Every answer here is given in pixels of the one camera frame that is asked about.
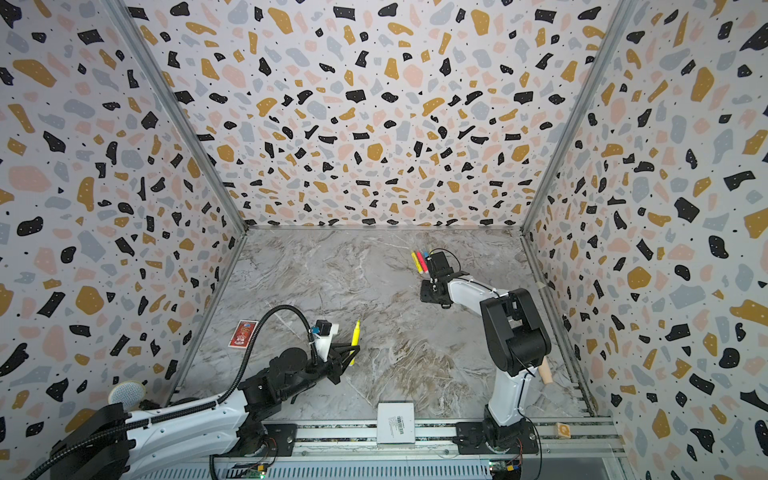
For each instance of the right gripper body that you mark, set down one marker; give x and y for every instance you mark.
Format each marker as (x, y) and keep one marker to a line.
(432, 289)

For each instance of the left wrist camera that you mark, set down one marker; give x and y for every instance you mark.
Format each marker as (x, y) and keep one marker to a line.
(323, 332)

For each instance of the yellow highlighter pen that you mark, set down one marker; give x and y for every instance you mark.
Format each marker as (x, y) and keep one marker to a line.
(416, 262)
(356, 337)

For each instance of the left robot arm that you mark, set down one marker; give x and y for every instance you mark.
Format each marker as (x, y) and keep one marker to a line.
(116, 444)

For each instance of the wooden rolling pin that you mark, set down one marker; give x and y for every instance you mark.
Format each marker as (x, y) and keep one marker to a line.
(544, 372)

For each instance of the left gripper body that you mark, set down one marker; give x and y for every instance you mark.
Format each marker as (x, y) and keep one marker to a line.
(329, 368)

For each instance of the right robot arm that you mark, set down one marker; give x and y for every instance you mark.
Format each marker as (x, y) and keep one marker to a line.
(517, 342)

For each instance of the white box on rail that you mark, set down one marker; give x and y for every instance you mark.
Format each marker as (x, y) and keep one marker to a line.
(395, 423)

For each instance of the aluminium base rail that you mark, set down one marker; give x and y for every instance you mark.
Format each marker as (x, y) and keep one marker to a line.
(546, 448)

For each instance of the small wooden tag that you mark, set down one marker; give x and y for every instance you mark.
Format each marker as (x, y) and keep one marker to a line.
(563, 430)

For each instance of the red card packet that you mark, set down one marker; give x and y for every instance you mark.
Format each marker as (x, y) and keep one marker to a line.
(243, 334)

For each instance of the pink highlighter pen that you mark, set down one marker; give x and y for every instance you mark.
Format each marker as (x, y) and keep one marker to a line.
(422, 262)

